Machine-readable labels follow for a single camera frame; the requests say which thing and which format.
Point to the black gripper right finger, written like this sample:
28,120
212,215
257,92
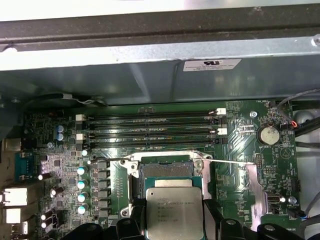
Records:
212,213

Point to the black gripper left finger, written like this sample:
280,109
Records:
138,211

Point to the silver CPU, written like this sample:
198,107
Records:
172,212

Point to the metal locking lever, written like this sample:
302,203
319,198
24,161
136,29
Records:
110,159

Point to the CPU socket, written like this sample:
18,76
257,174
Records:
165,170

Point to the RAM slot white clips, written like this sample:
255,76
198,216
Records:
150,115
150,131

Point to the silver internal USB port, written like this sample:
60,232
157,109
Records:
273,201

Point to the green motherboard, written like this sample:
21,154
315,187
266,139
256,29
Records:
240,147

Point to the silver coin battery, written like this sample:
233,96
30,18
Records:
269,135

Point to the black PC case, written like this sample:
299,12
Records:
150,82

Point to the white case label sticker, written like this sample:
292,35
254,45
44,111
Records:
212,65

